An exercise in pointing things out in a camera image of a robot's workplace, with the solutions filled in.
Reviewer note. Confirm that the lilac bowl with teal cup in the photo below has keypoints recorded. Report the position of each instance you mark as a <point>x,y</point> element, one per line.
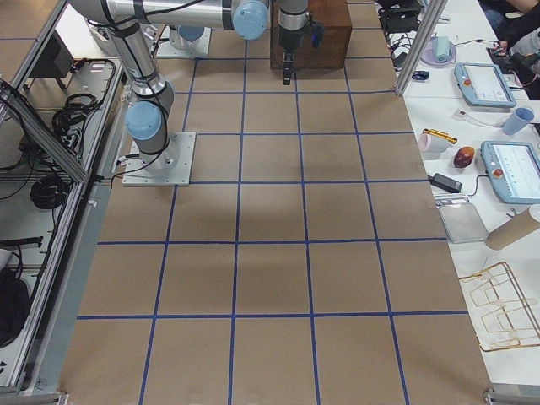
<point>439,52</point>

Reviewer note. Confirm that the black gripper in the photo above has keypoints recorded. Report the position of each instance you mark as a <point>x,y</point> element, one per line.
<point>289,40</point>

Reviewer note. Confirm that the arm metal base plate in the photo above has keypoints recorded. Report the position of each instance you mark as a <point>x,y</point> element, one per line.
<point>165,50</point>
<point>172,167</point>

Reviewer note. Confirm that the light blue plastic cup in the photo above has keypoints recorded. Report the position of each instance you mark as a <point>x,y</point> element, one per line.
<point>517,120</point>

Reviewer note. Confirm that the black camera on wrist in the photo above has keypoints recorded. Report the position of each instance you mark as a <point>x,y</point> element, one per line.
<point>317,31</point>

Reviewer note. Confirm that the upper teach pendant tablet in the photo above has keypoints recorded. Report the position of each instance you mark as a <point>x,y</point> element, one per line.
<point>483,85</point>

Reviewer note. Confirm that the cardboard tube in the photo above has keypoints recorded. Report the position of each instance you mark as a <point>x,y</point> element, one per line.
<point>516,228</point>

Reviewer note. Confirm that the black power adapter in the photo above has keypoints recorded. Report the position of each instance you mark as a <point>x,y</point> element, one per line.
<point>445,183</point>

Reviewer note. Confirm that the teach pendant tablet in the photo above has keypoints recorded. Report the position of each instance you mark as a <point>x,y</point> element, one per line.
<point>483,85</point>
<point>513,170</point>

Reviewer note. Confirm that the silver metal tin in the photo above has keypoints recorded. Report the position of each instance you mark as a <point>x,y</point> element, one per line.
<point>462,223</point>

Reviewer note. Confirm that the dark wooden drawer cabinet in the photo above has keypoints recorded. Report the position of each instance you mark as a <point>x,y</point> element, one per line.
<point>334,15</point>

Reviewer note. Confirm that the red brown mango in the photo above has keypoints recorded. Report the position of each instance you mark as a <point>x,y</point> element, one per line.
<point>464,157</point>

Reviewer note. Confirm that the lower teach pendant tablet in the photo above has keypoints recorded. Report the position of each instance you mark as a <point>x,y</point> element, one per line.
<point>513,170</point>

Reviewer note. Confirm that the gold wire rack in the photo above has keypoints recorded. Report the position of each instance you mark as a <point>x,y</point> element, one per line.
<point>503,316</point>

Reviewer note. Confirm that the pink white mug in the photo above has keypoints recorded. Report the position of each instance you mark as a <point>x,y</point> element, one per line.
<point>434,141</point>

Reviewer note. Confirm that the aluminium frame post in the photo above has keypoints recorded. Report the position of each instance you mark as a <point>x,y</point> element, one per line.
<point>420,41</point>

